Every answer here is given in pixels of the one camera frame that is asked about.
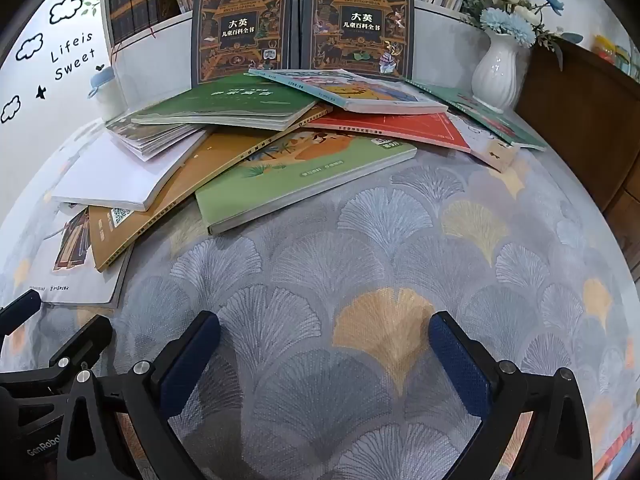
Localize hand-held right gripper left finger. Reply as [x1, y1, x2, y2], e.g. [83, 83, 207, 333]
[59, 310, 223, 480]

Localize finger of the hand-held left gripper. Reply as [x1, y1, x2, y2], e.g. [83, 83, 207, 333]
[0, 289, 43, 342]
[50, 315, 114, 372]

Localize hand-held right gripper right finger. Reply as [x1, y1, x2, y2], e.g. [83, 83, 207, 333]
[427, 310, 593, 480]

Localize teal green paperback book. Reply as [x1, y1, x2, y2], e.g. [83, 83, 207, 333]
[407, 79, 549, 152]

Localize red book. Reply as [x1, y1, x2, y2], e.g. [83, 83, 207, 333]
[305, 110, 473, 153]

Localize dark green paperback book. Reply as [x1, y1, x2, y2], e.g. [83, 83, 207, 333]
[130, 74, 321, 131]

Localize white spiral-bound figure book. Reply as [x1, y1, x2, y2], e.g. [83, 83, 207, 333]
[30, 202, 133, 309]

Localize mustard yellow book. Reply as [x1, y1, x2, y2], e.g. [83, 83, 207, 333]
[89, 130, 301, 273]

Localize plain white book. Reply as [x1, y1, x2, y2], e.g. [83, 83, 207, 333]
[51, 127, 211, 212]

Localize light green landscape book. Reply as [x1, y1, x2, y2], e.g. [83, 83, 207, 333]
[195, 127, 418, 236]

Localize thin white booklet stack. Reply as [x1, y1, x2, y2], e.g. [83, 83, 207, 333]
[106, 112, 208, 162]

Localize white bottle with blue lid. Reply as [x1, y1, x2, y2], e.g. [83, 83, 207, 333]
[87, 67, 126, 121]

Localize brown wooden cabinet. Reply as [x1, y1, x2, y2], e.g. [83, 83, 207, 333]
[515, 37, 640, 281]

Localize white bookshelf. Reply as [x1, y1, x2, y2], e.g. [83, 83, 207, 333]
[100, 0, 496, 126]

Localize light blue illustrated book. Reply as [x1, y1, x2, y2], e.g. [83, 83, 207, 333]
[249, 67, 448, 115]

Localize white ribbed vase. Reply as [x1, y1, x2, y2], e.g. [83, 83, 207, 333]
[471, 27, 531, 113]

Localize dark ornate encyclopedia book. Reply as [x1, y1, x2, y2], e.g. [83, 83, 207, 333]
[190, 0, 294, 90]
[300, 0, 416, 81]

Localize blue and white artificial flowers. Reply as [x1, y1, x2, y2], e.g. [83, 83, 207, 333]
[447, 0, 583, 71]

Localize colourful toy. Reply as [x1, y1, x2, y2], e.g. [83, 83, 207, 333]
[594, 35, 636, 77]

